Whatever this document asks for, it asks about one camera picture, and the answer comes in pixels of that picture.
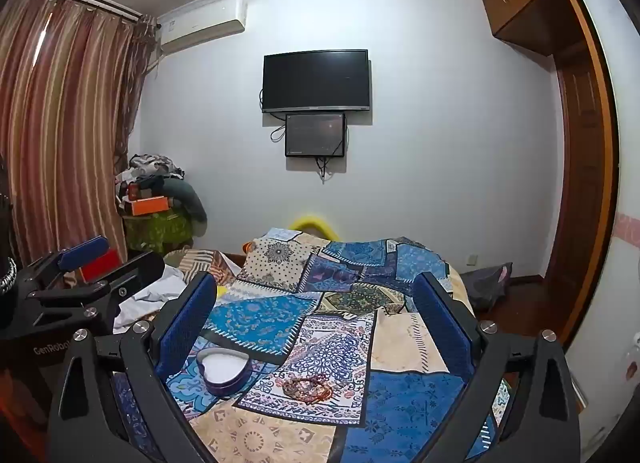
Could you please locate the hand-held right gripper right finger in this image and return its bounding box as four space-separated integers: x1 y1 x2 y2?
413 272 582 463

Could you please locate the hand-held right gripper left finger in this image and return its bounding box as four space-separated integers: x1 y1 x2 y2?
47 272 218 463

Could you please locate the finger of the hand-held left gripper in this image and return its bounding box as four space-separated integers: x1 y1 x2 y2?
30 250 167 339
17 237 110 296

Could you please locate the heart-shaped purple tin box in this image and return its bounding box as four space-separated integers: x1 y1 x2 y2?
196 348 254 397

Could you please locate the red beaded bracelet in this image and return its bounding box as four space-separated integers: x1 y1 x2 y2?
281 376 334 407

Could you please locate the red box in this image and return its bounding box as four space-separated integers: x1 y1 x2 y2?
79 248 124 285

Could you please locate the white cloth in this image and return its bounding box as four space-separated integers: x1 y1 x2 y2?
112 265 190 337

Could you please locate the dark bag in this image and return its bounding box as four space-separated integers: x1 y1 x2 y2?
456 263 514 315

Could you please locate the orange striped quilt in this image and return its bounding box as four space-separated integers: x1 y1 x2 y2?
164 245 242 290

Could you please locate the orange box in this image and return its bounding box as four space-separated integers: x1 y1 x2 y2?
130 196 171 217

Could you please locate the pile of clothes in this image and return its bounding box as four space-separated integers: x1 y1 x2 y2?
113 153 187 204

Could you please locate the patchwork blanket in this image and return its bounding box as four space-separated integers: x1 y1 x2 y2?
112 225 512 463

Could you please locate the striped brown curtain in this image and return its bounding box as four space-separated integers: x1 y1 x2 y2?
0 0 162 276

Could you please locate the yellow plastic object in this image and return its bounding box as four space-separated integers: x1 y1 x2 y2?
289 213 342 240

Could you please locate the wooden door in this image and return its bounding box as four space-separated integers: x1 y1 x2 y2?
541 0 622 346

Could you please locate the white air conditioner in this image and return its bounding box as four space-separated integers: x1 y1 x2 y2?
158 0 249 55

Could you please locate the small black wall monitor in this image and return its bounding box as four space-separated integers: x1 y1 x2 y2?
284 112 348 158

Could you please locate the black wall television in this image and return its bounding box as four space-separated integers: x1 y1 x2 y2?
262 48 372 114

